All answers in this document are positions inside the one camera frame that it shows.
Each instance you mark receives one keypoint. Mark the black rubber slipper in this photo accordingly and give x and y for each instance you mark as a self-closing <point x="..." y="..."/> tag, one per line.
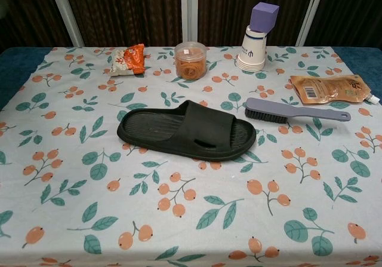
<point x="185" y="123"/>

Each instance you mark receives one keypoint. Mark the floral fruit print tablecloth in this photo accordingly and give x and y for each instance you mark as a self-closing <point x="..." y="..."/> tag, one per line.
<point x="191" y="204"/>

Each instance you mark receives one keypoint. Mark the orange white snack packet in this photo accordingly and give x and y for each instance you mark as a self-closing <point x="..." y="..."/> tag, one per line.
<point x="131" y="59"/>

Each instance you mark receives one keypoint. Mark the white paper cup stack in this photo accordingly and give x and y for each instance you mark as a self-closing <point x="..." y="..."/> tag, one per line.
<point x="252" y="55"/>

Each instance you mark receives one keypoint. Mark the dark brown partition panel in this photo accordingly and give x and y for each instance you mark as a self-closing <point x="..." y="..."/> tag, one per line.
<point x="27" y="13"/>
<point x="352" y="13"/>
<point x="226" y="10"/>
<point x="128" y="10"/>

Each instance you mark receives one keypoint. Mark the brown spout pouch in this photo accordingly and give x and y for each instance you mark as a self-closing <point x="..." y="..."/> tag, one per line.
<point x="325" y="89"/>

